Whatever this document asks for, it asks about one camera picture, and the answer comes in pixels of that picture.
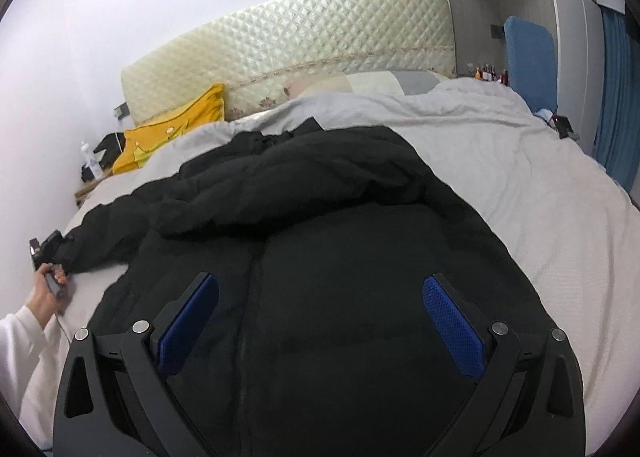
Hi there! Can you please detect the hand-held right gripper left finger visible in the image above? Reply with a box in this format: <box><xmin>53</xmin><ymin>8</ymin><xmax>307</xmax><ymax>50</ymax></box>
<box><xmin>52</xmin><ymin>273</ymin><xmax>219</xmax><ymax>457</ymax></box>

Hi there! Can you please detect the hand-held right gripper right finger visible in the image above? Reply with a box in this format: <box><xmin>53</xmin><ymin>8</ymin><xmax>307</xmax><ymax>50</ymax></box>
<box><xmin>422</xmin><ymin>273</ymin><xmax>586</xmax><ymax>457</ymax></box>

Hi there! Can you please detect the black padded jacket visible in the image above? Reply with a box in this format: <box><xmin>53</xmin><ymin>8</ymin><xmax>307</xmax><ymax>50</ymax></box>
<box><xmin>60</xmin><ymin>118</ymin><xmax>556</xmax><ymax>457</ymax></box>

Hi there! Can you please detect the person's left forearm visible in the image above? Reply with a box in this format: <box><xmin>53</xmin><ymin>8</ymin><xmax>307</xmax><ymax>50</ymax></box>
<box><xmin>0</xmin><ymin>284</ymin><xmax>68</xmax><ymax>443</ymax></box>

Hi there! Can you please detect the person's left hand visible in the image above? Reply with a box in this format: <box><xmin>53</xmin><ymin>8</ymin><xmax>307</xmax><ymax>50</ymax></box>
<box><xmin>34</xmin><ymin>262</ymin><xmax>69</xmax><ymax>298</ymax></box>

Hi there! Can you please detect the wooden nightstand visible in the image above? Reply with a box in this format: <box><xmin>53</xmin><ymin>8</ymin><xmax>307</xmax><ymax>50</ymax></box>
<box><xmin>75</xmin><ymin>177</ymin><xmax>108</xmax><ymax>208</ymax></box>

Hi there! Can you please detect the white plastic bottle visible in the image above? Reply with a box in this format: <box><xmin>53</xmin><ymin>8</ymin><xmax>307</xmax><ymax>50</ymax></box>
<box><xmin>80</xmin><ymin>141</ymin><xmax>101</xmax><ymax>178</ymax></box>

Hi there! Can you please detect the black bag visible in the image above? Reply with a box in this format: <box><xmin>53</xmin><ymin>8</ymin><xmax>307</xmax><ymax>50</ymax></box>
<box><xmin>80</xmin><ymin>133</ymin><xmax>128</xmax><ymax>182</ymax></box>

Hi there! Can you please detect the light grey bed blanket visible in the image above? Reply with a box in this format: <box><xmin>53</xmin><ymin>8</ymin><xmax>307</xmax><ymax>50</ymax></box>
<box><xmin>20</xmin><ymin>77</ymin><xmax>640</xmax><ymax>457</ymax></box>

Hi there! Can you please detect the yellow crown print pillow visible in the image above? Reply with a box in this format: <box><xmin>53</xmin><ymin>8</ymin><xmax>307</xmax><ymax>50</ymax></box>
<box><xmin>112</xmin><ymin>83</ymin><xmax>227</xmax><ymax>175</ymax></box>

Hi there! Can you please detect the row of small bottles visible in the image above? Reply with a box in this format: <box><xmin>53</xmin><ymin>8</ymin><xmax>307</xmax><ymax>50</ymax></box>
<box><xmin>470</xmin><ymin>64</ymin><xmax>509</xmax><ymax>86</ymax></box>

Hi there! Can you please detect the grey patchwork pillow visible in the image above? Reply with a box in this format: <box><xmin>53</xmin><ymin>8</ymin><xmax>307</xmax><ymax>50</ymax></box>
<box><xmin>282</xmin><ymin>69</ymin><xmax>453</xmax><ymax>100</ymax></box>

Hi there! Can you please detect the blue curtain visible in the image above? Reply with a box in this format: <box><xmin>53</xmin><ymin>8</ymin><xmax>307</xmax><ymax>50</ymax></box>
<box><xmin>592</xmin><ymin>7</ymin><xmax>640</xmax><ymax>208</ymax></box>

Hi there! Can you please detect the grey white wardrobe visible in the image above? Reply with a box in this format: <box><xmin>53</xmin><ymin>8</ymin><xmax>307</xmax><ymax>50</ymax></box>
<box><xmin>440</xmin><ymin>0</ymin><xmax>626</xmax><ymax>168</ymax></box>

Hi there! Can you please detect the cream quilted headboard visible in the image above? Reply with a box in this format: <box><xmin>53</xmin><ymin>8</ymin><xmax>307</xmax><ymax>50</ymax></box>
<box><xmin>121</xmin><ymin>0</ymin><xmax>457</xmax><ymax>125</ymax></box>

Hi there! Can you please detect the thin grey cable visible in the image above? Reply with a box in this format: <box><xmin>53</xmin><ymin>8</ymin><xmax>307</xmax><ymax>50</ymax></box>
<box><xmin>56</xmin><ymin>309</ymin><xmax>75</xmax><ymax>345</ymax></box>

